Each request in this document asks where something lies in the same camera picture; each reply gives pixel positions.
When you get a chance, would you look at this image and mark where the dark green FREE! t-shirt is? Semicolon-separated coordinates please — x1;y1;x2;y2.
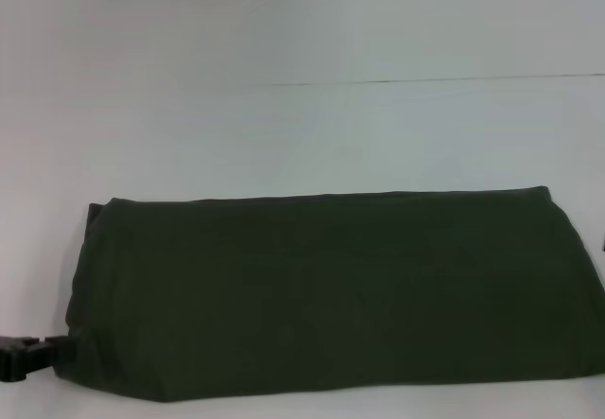
64;184;605;404

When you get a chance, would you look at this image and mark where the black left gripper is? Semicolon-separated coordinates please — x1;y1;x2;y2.
0;335;78;384

